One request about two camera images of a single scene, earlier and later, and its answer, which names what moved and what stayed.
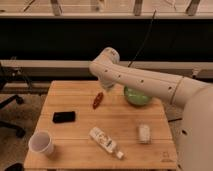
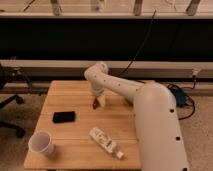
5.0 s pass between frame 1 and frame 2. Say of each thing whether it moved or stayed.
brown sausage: stayed
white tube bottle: stayed
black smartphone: stayed
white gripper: moved
